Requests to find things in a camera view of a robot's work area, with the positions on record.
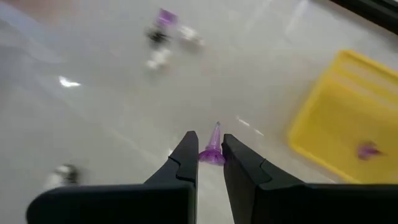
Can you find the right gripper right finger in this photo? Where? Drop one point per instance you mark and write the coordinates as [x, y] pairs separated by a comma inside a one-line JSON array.
[[248, 180]]

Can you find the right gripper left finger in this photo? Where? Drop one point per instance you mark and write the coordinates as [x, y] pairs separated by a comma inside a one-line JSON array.
[[183, 168]]

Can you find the purple translucent witch hat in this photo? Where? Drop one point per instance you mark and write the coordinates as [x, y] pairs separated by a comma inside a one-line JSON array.
[[167, 17], [367, 151], [214, 152]]

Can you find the black plastic spider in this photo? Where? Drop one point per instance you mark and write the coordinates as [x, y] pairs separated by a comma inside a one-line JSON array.
[[72, 174], [157, 36]]

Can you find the white plastic ghost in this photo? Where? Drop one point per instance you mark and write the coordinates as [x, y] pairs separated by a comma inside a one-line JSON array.
[[190, 35], [56, 179], [159, 58]]

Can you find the yellow plastic basket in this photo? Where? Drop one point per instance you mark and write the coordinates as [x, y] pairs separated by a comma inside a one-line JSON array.
[[342, 124]]

